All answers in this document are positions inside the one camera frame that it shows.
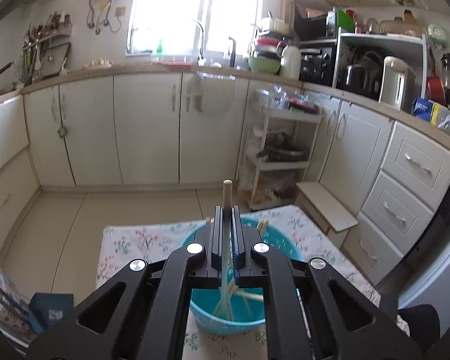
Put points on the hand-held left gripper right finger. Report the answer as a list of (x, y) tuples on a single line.
[(236, 240)]

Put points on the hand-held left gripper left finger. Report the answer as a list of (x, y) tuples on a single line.
[(218, 240)]

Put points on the blue plastic basin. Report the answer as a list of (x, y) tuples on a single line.
[(225, 326)]

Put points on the plastic bag of food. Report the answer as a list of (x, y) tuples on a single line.
[(266, 187)]

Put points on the floral tablecloth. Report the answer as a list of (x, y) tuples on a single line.
[(142, 240)]

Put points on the white storage trolley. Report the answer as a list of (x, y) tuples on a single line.
[(272, 165)]

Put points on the small white wooden stool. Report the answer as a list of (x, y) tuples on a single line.
[(326, 206)]

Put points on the dark pan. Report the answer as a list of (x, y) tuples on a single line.
[(285, 153)]

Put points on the cream lower kitchen cabinets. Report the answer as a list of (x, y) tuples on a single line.
[(146, 127)]

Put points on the clear plastic bag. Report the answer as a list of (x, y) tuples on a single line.
[(213, 93)]

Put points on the clear plastic bottles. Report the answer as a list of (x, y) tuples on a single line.
[(275, 95)]

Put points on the green bowl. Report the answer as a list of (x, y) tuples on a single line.
[(264, 65)]

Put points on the dark blue box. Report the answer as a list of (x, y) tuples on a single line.
[(52, 307)]

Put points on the white jug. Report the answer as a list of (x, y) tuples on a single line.
[(290, 62)]

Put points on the black tap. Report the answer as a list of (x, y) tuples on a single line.
[(232, 52)]

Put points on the black toaster oven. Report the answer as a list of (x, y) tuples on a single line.
[(317, 65)]

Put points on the stack of dishes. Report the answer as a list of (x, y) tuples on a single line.
[(270, 43)]

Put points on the white refrigerator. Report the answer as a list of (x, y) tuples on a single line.
[(435, 270)]

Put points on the black kettle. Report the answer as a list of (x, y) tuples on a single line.
[(354, 77)]

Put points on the dark cloth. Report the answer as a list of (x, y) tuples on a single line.
[(420, 322)]

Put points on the green bottle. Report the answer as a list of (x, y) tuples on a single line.
[(159, 46)]

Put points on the chrome sink faucet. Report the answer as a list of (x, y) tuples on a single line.
[(201, 37)]

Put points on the black rice cooker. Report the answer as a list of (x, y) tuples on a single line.
[(371, 67)]

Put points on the white thermo pot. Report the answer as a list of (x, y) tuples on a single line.
[(395, 82)]

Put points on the black microwave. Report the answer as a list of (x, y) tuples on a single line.
[(315, 26)]

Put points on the blue carton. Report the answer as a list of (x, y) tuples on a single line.
[(423, 109)]

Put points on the kitchen window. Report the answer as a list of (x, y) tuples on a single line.
[(172, 7)]

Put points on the silver foil bag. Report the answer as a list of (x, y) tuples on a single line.
[(448, 122)]

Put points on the red pot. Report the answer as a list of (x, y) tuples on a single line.
[(435, 90)]

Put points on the white countertop shelf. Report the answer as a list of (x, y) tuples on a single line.
[(382, 36)]

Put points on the mint green appliance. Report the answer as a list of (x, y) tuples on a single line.
[(437, 35)]

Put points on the wall power socket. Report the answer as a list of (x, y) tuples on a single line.
[(120, 11)]

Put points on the wall utensil rack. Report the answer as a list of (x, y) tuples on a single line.
[(41, 41)]

